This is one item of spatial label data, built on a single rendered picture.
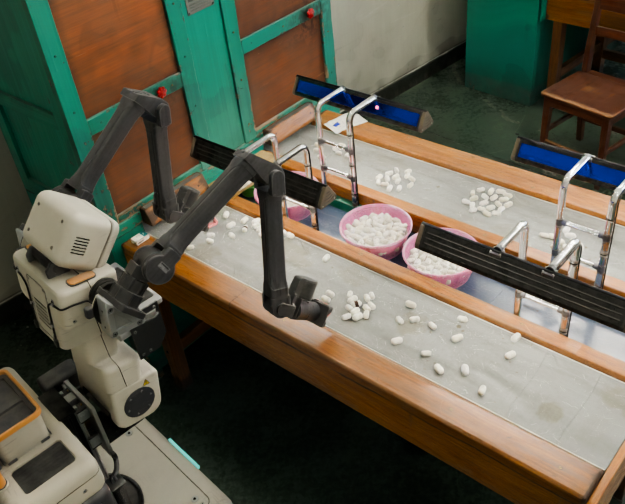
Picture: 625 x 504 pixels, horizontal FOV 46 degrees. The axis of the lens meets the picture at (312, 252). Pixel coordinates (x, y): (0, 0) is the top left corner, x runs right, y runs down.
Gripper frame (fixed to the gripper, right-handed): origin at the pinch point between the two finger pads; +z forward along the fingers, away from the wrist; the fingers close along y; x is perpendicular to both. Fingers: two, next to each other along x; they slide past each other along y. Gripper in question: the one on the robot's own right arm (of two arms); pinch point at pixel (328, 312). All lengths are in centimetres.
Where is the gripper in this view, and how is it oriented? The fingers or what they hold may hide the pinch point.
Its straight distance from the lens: 227.8
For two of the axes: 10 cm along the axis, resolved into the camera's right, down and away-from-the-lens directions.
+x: -3.5, 9.3, 1.1
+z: 5.4, 1.1, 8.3
